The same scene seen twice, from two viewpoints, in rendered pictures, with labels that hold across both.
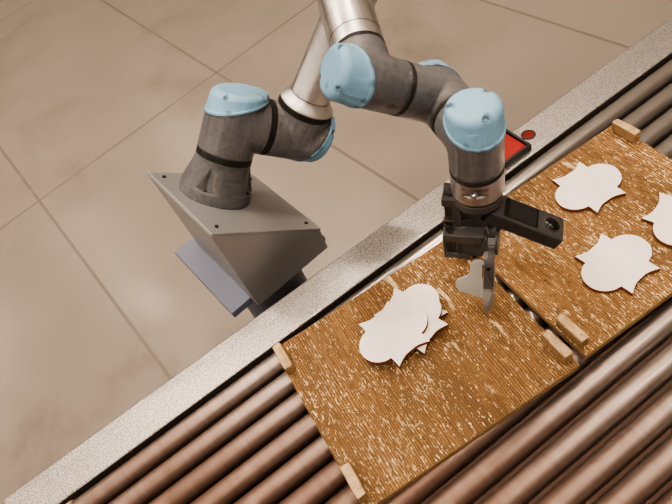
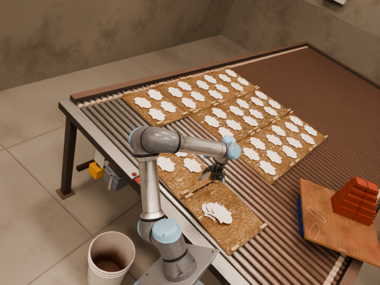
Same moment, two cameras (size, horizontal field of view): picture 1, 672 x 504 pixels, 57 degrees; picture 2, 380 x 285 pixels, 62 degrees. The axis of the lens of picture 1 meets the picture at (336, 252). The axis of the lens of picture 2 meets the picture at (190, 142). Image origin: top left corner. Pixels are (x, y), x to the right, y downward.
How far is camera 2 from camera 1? 184 cm
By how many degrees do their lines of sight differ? 84
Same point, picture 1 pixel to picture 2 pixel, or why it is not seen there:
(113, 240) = not seen: outside the picture
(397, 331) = (221, 212)
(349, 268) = (191, 233)
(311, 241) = not seen: hidden behind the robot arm
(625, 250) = (189, 162)
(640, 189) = (167, 155)
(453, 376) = (228, 203)
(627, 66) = (107, 144)
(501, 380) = (227, 194)
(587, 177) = (162, 163)
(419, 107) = not seen: hidden behind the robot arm
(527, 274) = (195, 183)
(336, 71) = (238, 150)
